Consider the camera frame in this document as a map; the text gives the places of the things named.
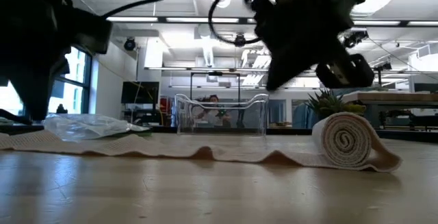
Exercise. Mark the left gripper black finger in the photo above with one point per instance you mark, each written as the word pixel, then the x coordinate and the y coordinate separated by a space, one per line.
pixel 36 87

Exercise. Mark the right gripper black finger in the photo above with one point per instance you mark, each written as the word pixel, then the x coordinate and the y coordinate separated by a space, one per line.
pixel 352 73
pixel 285 68

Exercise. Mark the white elastic bandage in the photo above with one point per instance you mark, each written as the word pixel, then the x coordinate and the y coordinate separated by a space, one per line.
pixel 345 142

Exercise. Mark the black track light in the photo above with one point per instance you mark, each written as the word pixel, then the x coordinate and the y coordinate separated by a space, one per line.
pixel 354 39

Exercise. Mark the large window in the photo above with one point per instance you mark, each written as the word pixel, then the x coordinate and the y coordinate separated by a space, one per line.
pixel 75 87

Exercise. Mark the potted succulent plant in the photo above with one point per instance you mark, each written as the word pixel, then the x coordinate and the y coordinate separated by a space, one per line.
pixel 325 105

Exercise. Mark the wooden workbench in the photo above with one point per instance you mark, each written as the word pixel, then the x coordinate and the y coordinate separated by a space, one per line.
pixel 393 97

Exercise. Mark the black ceiling spotlight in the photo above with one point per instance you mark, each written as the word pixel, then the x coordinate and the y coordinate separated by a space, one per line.
pixel 240 40
pixel 129 44

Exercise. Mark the clear plastic bag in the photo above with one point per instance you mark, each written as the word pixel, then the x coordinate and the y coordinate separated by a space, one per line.
pixel 78 126

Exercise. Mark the black metal stand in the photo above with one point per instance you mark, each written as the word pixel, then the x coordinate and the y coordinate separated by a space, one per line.
pixel 215 73

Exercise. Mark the clear plastic bin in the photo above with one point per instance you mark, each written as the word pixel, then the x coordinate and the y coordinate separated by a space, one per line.
pixel 222 123

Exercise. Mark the person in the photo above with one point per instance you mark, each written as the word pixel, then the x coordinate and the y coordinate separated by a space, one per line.
pixel 214 112

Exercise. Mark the ceiling light strip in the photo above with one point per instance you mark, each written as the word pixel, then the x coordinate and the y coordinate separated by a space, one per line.
pixel 133 19

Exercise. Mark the black monitor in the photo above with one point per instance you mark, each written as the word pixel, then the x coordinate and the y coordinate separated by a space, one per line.
pixel 140 92

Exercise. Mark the green container lid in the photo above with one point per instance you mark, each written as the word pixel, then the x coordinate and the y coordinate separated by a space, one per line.
pixel 142 133

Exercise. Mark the red cabinet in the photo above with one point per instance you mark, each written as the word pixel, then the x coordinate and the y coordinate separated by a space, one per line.
pixel 166 105

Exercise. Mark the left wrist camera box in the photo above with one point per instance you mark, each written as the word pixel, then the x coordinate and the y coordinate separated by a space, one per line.
pixel 92 32

